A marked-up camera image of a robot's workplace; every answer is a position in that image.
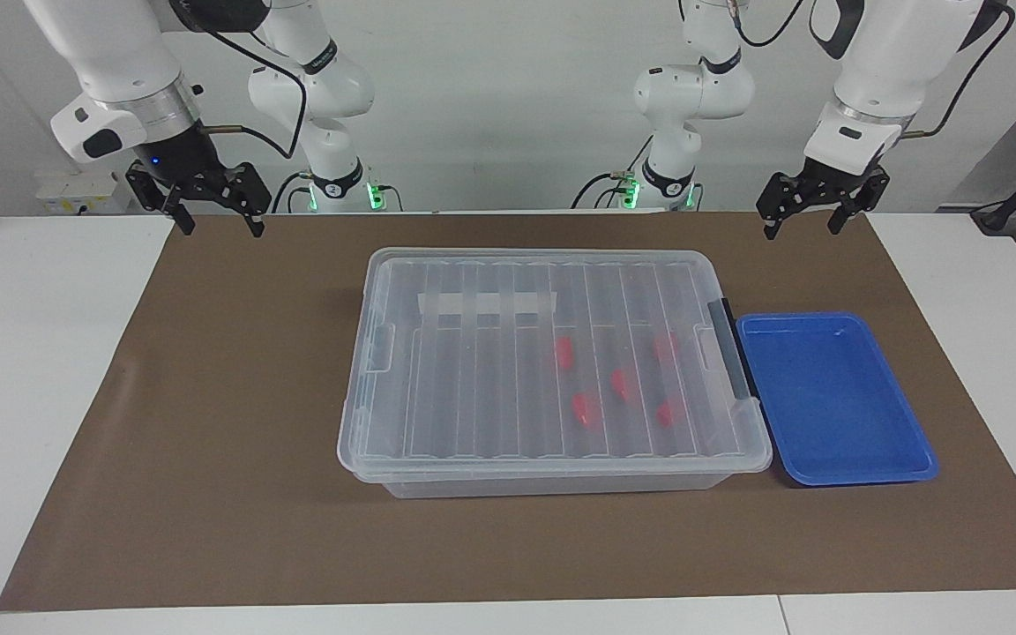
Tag clear plastic box lid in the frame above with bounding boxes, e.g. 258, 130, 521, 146
337, 248, 774, 483

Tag black box latch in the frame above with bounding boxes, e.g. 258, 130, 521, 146
707, 298, 758, 402

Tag blue plastic tray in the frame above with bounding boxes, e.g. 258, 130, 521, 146
735, 310, 941, 488

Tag clear plastic storage box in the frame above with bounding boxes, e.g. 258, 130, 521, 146
345, 251, 770, 500

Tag white tape strip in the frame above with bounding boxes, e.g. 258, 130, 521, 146
418, 292, 555, 318

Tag brown table mat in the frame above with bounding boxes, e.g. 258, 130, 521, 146
0, 210, 1016, 612

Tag black base cables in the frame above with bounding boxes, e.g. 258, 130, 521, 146
272, 170, 315, 213
571, 132, 654, 210

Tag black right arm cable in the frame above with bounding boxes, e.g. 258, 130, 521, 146
195, 22, 308, 161

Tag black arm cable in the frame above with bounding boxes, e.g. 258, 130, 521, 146
195, 22, 308, 161
903, 4, 1016, 139

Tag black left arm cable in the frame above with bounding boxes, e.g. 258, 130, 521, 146
903, 4, 1016, 139

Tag white wall power socket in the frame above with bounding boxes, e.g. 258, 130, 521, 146
34, 170, 134, 215

